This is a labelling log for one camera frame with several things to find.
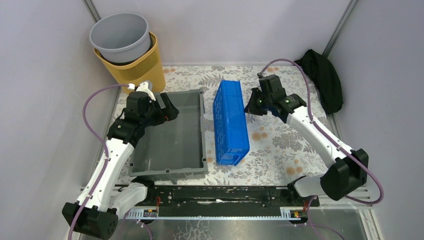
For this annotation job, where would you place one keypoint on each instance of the black cloth bundle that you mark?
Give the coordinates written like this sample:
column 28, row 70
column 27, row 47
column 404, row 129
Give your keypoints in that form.
column 325, row 78

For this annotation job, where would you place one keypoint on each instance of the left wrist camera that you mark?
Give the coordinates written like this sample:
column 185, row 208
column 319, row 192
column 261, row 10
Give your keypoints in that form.
column 145, row 87

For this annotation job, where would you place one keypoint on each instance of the floral patterned table mat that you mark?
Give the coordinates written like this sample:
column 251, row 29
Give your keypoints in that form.
column 277, row 155

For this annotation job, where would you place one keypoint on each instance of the large grey plastic crate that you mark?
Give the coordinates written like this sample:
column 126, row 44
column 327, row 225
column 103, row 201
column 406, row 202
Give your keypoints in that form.
column 175, row 150

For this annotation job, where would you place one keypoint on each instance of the blue plastic divided crate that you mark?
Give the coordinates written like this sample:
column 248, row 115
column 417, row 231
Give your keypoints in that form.
column 230, row 125

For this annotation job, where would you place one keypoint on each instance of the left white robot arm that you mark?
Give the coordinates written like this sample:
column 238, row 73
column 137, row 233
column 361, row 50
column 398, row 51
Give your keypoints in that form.
column 96, row 212

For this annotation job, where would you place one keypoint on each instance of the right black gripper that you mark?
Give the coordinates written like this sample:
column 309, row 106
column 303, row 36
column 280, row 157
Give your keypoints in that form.
column 250, row 108

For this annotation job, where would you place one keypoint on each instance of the aluminium frame base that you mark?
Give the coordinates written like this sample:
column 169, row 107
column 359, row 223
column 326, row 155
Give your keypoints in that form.
column 343, row 220

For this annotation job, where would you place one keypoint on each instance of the grey plastic waste bin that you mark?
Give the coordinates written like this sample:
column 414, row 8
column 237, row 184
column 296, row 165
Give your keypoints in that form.
column 122, row 37

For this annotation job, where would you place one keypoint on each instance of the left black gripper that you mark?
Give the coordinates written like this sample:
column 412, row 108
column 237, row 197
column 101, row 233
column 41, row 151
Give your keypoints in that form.
column 160, row 110

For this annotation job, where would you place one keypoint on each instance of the yellow slatted waste bin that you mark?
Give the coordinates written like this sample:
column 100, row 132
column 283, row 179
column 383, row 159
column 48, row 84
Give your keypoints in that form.
column 146, row 68

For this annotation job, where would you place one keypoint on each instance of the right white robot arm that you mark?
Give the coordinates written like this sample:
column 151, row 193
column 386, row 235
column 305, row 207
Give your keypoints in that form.
column 343, row 175

